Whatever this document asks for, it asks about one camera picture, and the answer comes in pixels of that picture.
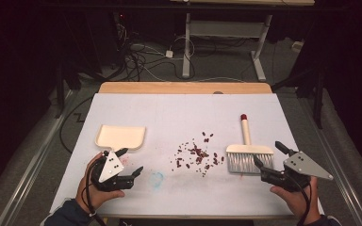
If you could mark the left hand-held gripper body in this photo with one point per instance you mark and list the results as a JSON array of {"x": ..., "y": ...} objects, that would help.
[{"x": 111, "y": 167}]

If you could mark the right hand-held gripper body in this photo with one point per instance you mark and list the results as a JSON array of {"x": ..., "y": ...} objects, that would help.
[{"x": 301, "y": 165}]

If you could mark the cream brush with red tip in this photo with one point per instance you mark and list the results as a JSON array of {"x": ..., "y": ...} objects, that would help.
[{"x": 248, "y": 153}]

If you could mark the cream dustpan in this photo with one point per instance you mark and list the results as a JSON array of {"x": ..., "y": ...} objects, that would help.
[{"x": 121, "y": 137}]

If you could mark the person's left hand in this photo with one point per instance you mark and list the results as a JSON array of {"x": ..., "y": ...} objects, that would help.
[{"x": 89, "y": 191}]

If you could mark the person's right hand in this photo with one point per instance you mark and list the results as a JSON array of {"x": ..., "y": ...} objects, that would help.
[{"x": 295, "y": 199}]

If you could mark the scatter of red beans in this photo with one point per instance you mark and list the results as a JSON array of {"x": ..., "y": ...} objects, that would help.
[{"x": 198, "y": 154}]

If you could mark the black metal stand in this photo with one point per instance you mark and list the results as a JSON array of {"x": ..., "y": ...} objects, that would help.
[
  {"x": 59, "y": 91},
  {"x": 319, "y": 94}
]

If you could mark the white table mat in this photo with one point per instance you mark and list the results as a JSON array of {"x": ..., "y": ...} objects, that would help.
[{"x": 185, "y": 113}]

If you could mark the small white box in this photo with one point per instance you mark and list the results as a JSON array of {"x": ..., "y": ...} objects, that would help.
[{"x": 297, "y": 45}]

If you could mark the white power adapter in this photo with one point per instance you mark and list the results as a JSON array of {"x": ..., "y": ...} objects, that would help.
[{"x": 169, "y": 54}]

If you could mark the metal floor rail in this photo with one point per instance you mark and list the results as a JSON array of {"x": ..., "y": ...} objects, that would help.
[
  {"x": 31, "y": 175},
  {"x": 339, "y": 169}
]

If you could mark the white metal desk frame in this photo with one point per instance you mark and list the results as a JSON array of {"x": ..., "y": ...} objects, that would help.
[{"x": 226, "y": 29}]

